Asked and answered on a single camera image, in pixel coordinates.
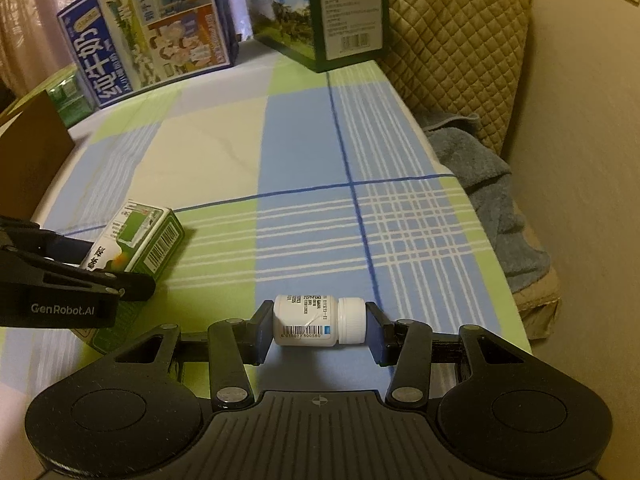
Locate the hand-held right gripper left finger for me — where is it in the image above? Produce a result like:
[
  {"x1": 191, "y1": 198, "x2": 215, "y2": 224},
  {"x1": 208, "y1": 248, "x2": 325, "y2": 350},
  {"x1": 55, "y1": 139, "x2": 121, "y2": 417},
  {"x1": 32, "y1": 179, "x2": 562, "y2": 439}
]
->
[{"x1": 107, "y1": 300, "x2": 276, "y2": 408}]

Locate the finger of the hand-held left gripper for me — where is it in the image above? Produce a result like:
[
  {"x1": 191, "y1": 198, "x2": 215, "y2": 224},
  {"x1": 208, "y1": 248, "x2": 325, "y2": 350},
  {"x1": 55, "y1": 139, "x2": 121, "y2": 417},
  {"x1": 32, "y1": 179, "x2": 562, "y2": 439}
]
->
[
  {"x1": 0, "y1": 216, "x2": 95, "y2": 264},
  {"x1": 0, "y1": 247, "x2": 157, "y2": 302}
]

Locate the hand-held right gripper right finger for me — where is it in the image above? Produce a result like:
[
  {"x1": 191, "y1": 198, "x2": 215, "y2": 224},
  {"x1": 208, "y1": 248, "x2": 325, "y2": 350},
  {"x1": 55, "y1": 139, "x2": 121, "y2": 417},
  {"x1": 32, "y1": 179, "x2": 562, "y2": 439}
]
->
[{"x1": 365, "y1": 301, "x2": 531, "y2": 406}]

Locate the white pill bottle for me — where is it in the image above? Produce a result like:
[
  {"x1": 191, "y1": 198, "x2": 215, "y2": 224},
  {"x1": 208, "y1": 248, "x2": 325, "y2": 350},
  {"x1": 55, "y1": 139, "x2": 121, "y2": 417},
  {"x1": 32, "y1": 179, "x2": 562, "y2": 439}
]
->
[{"x1": 272, "y1": 295, "x2": 368, "y2": 348}]

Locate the green medicine box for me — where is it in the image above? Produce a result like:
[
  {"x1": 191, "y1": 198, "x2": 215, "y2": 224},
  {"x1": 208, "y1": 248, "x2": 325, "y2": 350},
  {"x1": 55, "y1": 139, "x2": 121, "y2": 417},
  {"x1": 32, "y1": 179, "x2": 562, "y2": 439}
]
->
[{"x1": 75, "y1": 199, "x2": 186, "y2": 356}]

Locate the brown cardboard shoe box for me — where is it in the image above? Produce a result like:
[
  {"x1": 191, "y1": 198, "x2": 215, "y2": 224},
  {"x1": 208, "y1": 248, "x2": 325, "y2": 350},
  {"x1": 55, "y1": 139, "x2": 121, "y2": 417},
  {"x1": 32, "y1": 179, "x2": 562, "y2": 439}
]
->
[{"x1": 0, "y1": 92, "x2": 77, "y2": 223}]

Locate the green tissue pack bundle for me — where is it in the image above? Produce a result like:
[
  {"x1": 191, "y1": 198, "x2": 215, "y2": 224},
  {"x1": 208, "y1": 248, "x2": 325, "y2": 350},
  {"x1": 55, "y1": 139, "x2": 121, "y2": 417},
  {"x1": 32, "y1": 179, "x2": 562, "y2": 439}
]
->
[{"x1": 45, "y1": 72, "x2": 97, "y2": 128}]

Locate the checkered tablecloth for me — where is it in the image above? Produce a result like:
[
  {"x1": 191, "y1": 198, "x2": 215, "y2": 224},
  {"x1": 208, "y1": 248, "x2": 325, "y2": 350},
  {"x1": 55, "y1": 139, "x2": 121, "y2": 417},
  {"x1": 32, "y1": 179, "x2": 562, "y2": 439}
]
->
[{"x1": 0, "y1": 52, "x2": 533, "y2": 411}]

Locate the grey-blue towel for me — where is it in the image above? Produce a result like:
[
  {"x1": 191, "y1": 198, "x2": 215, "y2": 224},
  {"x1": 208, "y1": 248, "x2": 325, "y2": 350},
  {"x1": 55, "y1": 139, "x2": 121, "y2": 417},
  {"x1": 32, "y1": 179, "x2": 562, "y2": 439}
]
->
[{"x1": 415, "y1": 107, "x2": 551, "y2": 293}]

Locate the blue milk carton box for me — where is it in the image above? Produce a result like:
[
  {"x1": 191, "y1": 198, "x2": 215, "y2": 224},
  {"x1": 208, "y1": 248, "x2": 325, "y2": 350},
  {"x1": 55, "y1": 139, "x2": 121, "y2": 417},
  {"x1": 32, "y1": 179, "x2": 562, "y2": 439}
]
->
[{"x1": 56, "y1": 0, "x2": 240, "y2": 109}]

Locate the mauve patterned curtain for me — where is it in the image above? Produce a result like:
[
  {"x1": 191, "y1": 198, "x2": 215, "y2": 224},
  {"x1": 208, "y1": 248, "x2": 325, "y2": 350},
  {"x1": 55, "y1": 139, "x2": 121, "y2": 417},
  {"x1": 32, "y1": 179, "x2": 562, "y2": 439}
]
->
[{"x1": 0, "y1": 0, "x2": 151, "y2": 103}]

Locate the chair with quilted cover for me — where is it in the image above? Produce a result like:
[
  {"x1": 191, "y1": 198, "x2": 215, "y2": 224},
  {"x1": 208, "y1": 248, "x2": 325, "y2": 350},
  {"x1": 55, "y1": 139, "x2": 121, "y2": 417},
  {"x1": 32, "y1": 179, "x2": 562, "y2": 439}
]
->
[{"x1": 377, "y1": 0, "x2": 563, "y2": 341}]

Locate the green landscape milk carton box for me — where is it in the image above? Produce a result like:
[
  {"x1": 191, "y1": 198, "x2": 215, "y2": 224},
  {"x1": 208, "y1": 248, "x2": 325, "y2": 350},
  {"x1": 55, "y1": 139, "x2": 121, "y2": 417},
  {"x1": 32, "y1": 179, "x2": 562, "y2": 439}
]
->
[{"x1": 240, "y1": 0, "x2": 391, "y2": 73}]

